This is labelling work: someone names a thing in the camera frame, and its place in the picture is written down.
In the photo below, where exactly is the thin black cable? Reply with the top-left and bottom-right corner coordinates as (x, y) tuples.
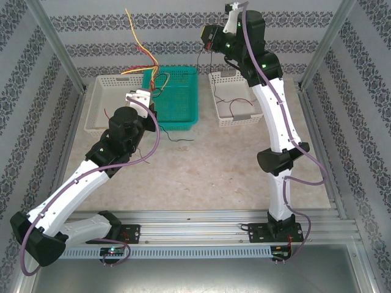
(158, 126), (195, 143)
(152, 48), (235, 104)
(134, 147), (153, 165)

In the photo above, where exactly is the thin red cable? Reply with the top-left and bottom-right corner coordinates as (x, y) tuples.
(228, 97), (256, 118)
(103, 45), (161, 119)

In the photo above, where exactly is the bundle of coloured wires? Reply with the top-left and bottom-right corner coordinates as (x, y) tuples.
(120, 8), (172, 92)

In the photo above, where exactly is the teal plastic basket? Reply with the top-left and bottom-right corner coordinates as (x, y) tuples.
(137, 66), (200, 132)

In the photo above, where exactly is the large white plastic basket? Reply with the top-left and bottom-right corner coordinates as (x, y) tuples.
(84, 74), (145, 137)

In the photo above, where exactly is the small white plastic basket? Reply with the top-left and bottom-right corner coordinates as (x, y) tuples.
(208, 69), (265, 128)

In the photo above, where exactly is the grey metal sheet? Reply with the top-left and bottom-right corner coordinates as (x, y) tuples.
(16, 244), (378, 293)

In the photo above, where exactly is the aluminium side rail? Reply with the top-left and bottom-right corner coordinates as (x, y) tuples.
(41, 91), (87, 223)
(298, 88), (349, 220)

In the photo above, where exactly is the aluminium frame post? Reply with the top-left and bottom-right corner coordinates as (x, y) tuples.
(26, 0), (89, 94)
(298, 0), (357, 91)

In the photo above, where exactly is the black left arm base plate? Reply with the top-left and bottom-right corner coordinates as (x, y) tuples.
(85, 223), (142, 245)

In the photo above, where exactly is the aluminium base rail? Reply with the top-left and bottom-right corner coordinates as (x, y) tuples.
(29, 209), (360, 247)

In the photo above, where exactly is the slotted grey cable duct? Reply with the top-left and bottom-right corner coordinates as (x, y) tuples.
(41, 245), (273, 260)

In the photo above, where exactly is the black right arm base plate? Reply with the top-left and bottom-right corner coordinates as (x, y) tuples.
(246, 222), (304, 244)

